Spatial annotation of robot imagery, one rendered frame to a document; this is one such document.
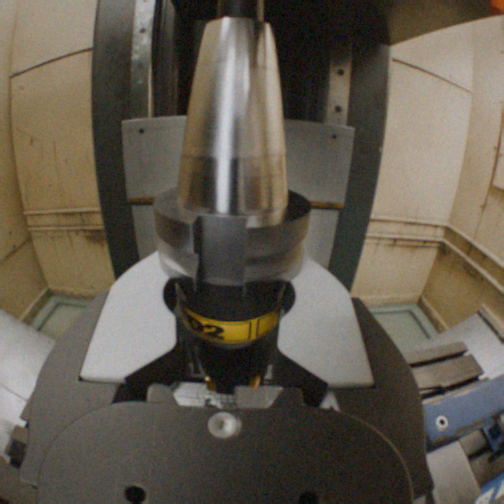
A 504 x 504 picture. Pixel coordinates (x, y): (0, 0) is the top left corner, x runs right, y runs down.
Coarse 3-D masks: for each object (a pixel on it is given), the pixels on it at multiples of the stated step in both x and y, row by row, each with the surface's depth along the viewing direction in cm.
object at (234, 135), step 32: (224, 32) 6; (256, 32) 6; (224, 64) 7; (256, 64) 7; (192, 96) 8; (224, 96) 7; (256, 96) 7; (192, 128) 8; (224, 128) 7; (256, 128) 8; (192, 160) 8; (224, 160) 8; (256, 160) 8; (192, 192) 8; (224, 192) 8; (256, 192) 8
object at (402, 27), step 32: (192, 0) 28; (288, 0) 28; (320, 0) 26; (352, 0) 24; (384, 0) 21; (416, 0) 18; (448, 0) 15; (480, 0) 11; (352, 32) 37; (384, 32) 32; (416, 32) 28
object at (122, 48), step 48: (144, 0) 32; (96, 48) 39; (144, 48) 38; (192, 48) 47; (288, 48) 48; (336, 48) 39; (384, 48) 41; (96, 96) 45; (144, 96) 43; (288, 96) 54; (336, 96) 44; (384, 96) 47; (96, 144) 50; (336, 240) 64
